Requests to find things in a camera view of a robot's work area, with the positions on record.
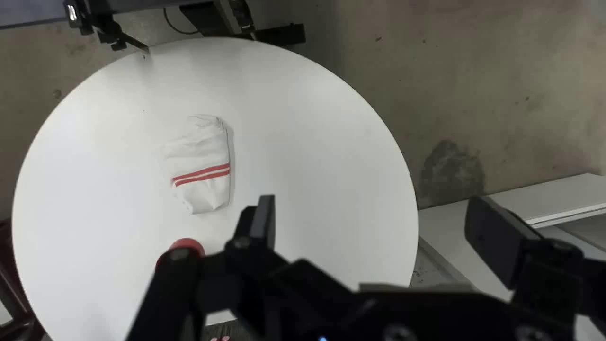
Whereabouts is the white towel with red stripes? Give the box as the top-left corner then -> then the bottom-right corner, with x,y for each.
167,115 -> 233,214

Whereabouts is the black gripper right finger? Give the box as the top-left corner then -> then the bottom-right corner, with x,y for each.
464,197 -> 583,297

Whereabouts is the red pot with green plant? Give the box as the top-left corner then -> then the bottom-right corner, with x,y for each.
155,239 -> 206,271

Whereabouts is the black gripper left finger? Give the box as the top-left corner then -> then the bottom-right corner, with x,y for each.
225,195 -> 276,261

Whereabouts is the white stacked cabinet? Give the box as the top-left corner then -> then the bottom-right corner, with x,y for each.
415,170 -> 606,341

